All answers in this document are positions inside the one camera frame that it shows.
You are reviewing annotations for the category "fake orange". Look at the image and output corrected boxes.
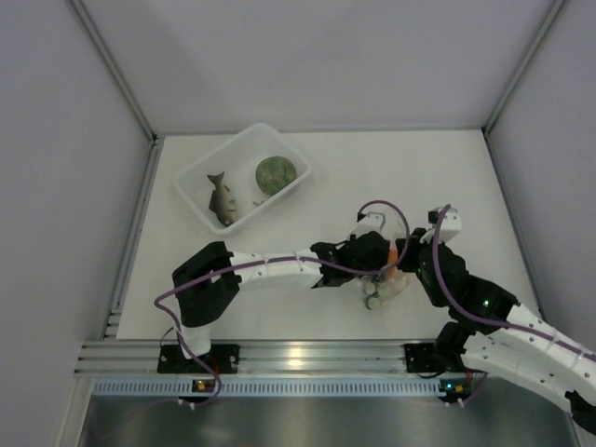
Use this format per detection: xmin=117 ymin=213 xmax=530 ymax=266
xmin=386 ymin=248 xmax=399 ymax=278

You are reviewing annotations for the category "clear zip top bag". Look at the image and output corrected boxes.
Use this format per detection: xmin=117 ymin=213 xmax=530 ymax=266
xmin=353 ymin=211 xmax=415 ymax=312

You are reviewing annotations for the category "fake green cabbage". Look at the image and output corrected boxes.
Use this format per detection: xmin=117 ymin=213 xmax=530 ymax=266
xmin=255 ymin=156 xmax=298 ymax=196

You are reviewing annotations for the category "fake grey fish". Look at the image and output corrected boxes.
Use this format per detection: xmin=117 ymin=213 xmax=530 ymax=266
xmin=207 ymin=172 xmax=237 ymax=227

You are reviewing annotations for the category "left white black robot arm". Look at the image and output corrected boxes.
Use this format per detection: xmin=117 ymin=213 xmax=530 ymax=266
xmin=155 ymin=231 xmax=397 ymax=372

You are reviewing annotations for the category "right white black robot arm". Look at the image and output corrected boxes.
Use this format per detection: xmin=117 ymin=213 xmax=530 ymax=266
xmin=396 ymin=228 xmax=595 ymax=433

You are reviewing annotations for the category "translucent white plastic basket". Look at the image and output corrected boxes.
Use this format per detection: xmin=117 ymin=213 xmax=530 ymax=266
xmin=173 ymin=124 xmax=312 ymax=237

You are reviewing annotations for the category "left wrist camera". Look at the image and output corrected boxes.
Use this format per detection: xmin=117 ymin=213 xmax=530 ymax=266
xmin=353 ymin=210 xmax=386 ymax=237

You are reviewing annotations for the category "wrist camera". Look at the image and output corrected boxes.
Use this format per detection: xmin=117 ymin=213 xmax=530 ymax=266
xmin=421 ymin=208 xmax=462 ymax=243
xmin=353 ymin=210 xmax=386 ymax=237

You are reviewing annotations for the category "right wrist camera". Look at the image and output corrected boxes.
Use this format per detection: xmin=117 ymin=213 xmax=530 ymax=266
xmin=421 ymin=208 xmax=462 ymax=243

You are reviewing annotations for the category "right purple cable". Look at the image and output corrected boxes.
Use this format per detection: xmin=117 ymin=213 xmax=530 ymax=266
xmin=430 ymin=203 xmax=596 ymax=362

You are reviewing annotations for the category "purple cable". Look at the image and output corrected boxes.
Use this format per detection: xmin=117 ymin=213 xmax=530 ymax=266
xmin=430 ymin=203 xmax=596 ymax=362
xmin=154 ymin=199 xmax=412 ymax=401

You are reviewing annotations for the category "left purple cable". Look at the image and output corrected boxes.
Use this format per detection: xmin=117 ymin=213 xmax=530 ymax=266
xmin=154 ymin=199 xmax=412 ymax=401

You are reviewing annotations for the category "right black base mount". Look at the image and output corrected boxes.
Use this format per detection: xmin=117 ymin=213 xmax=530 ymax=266
xmin=404 ymin=343 xmax=455 ymax=378

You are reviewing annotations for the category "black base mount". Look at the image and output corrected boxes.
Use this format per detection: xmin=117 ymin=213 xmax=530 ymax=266
xmin=404 ymin=343 xmax=455 ymax=378
xmin=156 ymin=344 xmax=239 ymax=374

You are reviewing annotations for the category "right aluminium frame post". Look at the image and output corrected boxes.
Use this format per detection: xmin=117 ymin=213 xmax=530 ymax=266
xmin=481 ymin=0 xmax=569 ymax=138

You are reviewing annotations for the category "aluminium frame post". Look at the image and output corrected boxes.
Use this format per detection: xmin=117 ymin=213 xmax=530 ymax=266
xmin=481 ymin=0 xmax=569 ymax=138
xmin=69 ymin=0 xmax=158 ymax=141

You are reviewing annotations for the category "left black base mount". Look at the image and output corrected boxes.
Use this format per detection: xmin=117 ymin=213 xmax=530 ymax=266
xmin=156 ymin=344 xmax=239 ymax=374

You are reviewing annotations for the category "white slotted cable duct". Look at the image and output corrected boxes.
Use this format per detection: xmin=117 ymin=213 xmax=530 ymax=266
xmin=92 ymin=377 xmax=469 ymax=398

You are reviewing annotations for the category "aluminium mounting rail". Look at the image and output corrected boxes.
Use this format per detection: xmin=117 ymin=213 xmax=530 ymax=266
xmin=74 ymin=340 xmax=415 ymax=376

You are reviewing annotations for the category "left aluminium frame post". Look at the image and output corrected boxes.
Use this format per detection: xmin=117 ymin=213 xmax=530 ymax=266
xmin=69 ymin=0 xmax=158 ymax=141

